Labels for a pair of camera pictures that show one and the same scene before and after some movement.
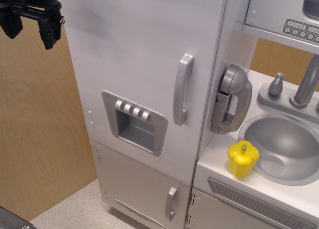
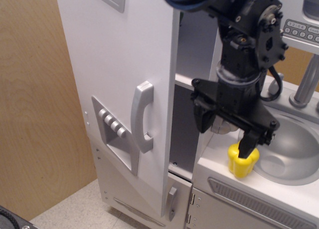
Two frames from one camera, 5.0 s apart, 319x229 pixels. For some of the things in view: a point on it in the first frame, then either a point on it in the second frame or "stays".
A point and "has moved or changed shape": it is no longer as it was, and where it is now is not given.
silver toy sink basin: x=288 y=145 stays
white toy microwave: x=290 y=16 stays
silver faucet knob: x=275 y=86 stays
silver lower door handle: x=172 y=194 stays
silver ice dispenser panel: x=135 y=124 → x=117 y=136
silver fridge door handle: x=185 y=69 → x=143 y=95
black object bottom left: x=9 y=220 stays
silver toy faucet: x=308 y=84 stays
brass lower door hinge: x=188 y=219 stays
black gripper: x=33 y=3 → x=242 y=105
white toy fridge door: x=146 y=60 has moved or changed shape
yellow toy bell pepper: x=242 y=156 stays
